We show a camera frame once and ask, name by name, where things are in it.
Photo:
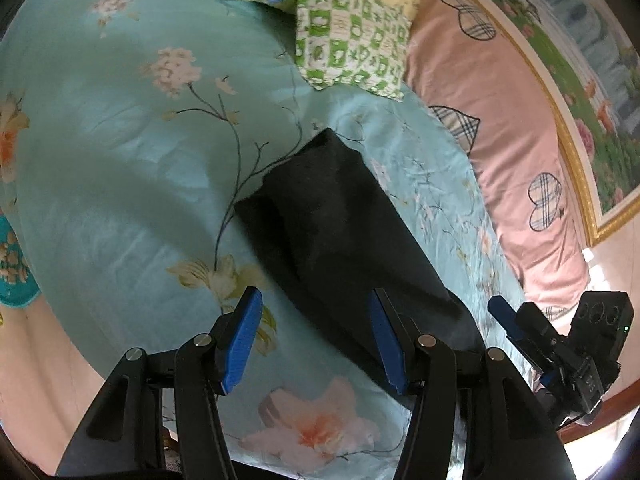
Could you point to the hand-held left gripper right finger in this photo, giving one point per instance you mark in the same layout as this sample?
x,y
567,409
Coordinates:
x,y
387,345

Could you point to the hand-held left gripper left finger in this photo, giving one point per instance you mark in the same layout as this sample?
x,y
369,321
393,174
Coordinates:
x,y
242,340

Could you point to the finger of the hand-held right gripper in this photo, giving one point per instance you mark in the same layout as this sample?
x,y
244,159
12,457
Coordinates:
x,y
502,315

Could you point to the black pants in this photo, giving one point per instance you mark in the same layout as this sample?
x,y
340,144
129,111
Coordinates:
x,y
340,220

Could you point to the pink pillow with hearts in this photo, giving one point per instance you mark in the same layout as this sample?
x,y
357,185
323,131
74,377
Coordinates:
x,y
500,135

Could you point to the light blue floral bed sheet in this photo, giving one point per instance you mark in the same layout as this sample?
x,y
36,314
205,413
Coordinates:
x,y
125,160

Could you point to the teal printed cloth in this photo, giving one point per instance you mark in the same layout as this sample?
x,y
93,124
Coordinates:
x,y
15,280

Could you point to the gold framed landscape painting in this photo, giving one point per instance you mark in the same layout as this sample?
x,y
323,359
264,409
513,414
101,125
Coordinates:
x,y
590,85

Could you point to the green checked pillow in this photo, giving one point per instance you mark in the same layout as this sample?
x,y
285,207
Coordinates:
x,y
345,35

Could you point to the wooden bed frame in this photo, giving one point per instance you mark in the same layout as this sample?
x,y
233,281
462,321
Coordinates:
x,y
617,405

